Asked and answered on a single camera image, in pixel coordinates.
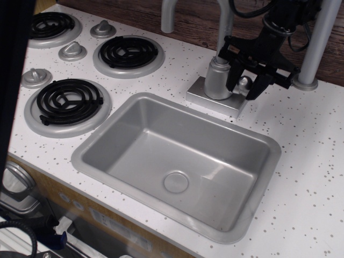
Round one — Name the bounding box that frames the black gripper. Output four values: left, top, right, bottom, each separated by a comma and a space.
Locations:
219, 27, 300, 100

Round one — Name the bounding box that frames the silver faucet lever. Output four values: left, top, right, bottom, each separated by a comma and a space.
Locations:
233, 76, 253, 97

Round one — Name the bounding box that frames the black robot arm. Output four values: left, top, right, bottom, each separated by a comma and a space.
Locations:
219, 1, 322, 101

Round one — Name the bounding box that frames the silver toy faucet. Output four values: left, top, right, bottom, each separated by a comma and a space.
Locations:
160, 0, 251, 119

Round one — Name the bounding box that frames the grey support pole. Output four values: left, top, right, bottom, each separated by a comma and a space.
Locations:
292, 0, 341, 91

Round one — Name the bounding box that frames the grey plastic sink basin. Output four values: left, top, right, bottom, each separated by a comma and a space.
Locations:
71, 92, 281, 244

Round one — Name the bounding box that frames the middle black coil burner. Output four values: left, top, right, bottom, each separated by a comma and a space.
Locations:
92, 35, 165, 79

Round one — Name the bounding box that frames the black coil burner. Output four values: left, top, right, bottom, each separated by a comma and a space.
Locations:
92, 35, 165, 79
28, 12, 82, 49
24, 78, 112, 138

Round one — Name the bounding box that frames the rear silver stove knob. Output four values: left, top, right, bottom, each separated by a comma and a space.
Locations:
90, 20, 116, 39

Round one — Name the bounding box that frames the silver stove knob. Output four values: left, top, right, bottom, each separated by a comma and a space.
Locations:
21, 68, 52, 89
58, 41, 87, 62
90, 20, 116, 39

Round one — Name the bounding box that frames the middle silver stove knob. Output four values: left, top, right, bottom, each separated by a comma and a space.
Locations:
58, 41, 87, 62

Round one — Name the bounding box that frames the front black coil burner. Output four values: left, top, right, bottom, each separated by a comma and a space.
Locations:
24, 78, 112, 138

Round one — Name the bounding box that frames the rear black coil burner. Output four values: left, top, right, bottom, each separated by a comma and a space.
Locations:
28, 12, 82, 49

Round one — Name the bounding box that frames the front silver stove knob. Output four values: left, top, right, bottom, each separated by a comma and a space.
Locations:
21, 68, 52, 89

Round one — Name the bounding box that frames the silver oven dial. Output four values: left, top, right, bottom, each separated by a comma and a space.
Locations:
2, 161, 35, 195

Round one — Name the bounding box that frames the dark foreground post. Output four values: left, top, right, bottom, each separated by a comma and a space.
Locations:
1, 1, 35, 176

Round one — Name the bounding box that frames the black coiled cable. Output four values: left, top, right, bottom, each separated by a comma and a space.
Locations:
0, 219, 41, 255

